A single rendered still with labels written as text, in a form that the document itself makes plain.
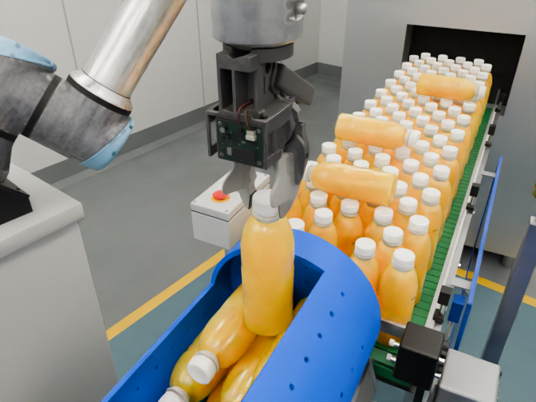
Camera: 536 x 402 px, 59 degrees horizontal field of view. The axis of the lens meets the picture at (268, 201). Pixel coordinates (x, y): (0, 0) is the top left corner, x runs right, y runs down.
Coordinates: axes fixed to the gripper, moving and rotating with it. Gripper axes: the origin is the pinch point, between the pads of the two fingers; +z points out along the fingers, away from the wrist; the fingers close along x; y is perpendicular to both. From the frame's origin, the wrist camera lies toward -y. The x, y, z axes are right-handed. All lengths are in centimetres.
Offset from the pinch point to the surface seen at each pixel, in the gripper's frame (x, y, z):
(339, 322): 10.8, 0.2, 16.0
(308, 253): 3.3, -6.5, 11.7
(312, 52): -180, -462, 108
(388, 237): 9.9, -33.0, 23.9
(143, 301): -111, -81, 135
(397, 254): 12.8, -27.7, 23.5
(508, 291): 35, -53, 44
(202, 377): -4.5, 11.1, 23.8
